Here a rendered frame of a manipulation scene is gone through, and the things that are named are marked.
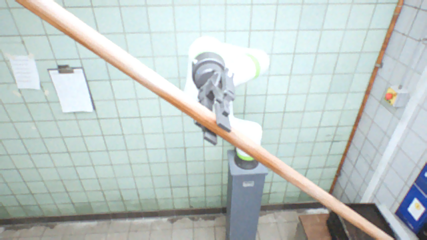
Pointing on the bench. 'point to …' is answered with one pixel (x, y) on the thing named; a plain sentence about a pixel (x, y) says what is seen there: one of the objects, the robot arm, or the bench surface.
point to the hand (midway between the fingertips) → (215, 123)
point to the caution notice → (415, 209)
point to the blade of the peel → (397, 224)
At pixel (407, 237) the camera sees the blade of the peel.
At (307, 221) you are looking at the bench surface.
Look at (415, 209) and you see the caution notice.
